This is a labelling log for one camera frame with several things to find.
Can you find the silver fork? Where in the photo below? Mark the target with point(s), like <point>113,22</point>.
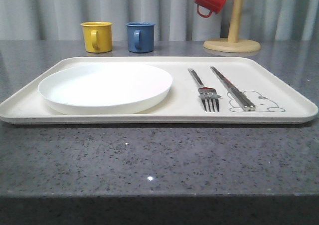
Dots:
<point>208,96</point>

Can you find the white round plate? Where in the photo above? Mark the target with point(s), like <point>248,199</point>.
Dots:
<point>105,88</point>

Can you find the cream rabbit serving tray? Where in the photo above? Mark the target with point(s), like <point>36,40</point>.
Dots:
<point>249,94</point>

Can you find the blue mug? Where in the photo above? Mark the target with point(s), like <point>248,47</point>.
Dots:
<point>140,36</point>

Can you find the yellow mug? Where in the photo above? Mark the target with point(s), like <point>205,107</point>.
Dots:
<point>97,36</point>

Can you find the wooden mug tree stand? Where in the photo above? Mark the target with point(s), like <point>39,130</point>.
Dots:
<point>233,43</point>

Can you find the grey curtain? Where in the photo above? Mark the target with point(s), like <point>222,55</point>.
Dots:
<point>175,20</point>

